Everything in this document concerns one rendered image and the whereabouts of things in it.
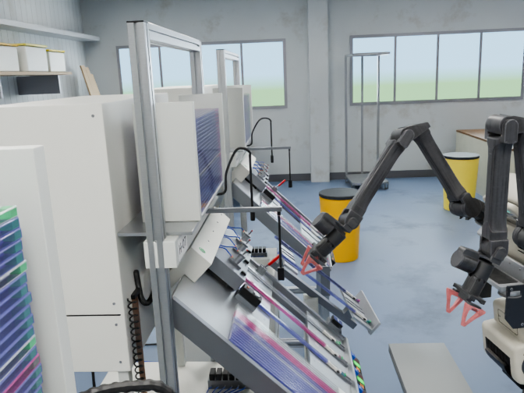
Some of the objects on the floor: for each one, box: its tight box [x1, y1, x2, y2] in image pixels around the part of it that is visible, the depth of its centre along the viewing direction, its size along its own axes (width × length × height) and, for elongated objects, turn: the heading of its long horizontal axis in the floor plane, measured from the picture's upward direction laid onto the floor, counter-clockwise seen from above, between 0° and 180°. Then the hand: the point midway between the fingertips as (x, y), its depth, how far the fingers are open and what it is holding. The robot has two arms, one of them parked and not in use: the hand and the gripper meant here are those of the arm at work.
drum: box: [443, 152, 480, 211], centre depth 666 cm, size 44×45×69 cm
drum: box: [319, 188, 360, 263], centre depth 509 cm, size 41×42×65 cm
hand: (302, 267), depth 197 cm, fingers open, 9 cm apart
